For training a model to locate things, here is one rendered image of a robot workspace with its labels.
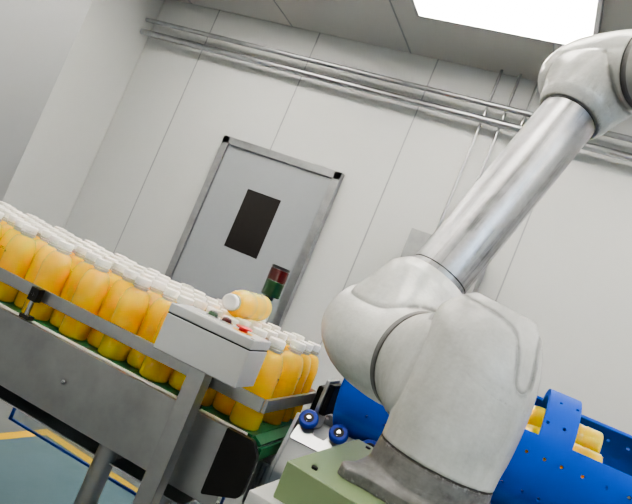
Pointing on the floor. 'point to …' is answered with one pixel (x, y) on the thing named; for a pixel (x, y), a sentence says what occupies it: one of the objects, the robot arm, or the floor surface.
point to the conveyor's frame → (107, 411)
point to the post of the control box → (173, 437)
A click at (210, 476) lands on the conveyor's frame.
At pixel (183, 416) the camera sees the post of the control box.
